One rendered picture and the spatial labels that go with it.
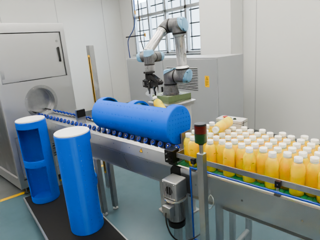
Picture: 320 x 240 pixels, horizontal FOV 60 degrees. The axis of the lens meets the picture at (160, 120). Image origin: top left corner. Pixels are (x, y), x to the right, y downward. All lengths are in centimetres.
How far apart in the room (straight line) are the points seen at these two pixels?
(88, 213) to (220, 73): 220
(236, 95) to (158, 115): 205
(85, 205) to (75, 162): 39
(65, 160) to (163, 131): 84
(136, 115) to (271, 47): 292
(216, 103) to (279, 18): 161
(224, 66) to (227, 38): 109
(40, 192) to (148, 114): 188
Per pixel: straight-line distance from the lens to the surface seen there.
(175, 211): 178
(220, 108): 362
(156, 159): 203
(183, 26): 233
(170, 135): 191
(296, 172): 147
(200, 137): 139
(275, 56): 451
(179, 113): 195
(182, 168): 177
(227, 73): 365
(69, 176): 234
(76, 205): 245
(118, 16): 773
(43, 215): 305
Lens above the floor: 166
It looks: 15 degrees down
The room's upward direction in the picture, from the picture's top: 5 degrees counter-clockwise
